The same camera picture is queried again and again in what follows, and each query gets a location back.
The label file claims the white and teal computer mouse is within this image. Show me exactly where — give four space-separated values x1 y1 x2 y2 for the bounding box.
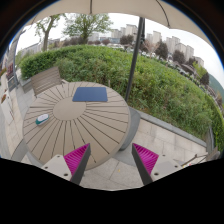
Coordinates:
35 114 49 125

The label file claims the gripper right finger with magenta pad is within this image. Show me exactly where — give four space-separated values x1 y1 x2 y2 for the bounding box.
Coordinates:
132 143 182 185

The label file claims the black parasol pole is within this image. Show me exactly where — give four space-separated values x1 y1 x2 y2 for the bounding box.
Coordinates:
125 17 145 101

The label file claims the blue mouse pad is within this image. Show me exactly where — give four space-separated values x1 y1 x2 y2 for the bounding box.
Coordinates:
72 87 108 102

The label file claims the round slatted outdoor table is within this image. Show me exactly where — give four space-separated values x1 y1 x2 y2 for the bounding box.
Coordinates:
23 82 131 169

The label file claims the slatted wooden chair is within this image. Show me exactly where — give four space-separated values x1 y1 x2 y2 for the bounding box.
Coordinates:
31 67 62 97

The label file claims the beige parasol canopy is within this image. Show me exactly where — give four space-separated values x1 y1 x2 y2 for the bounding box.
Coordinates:
25 0 212 46

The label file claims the green hedge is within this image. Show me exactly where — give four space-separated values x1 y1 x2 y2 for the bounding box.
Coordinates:
20 45 224 150

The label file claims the grey round parasol base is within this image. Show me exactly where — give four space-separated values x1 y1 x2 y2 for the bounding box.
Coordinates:
120 108 141 151

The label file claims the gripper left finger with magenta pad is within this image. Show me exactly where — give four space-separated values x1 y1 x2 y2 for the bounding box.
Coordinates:
42 144 91 185

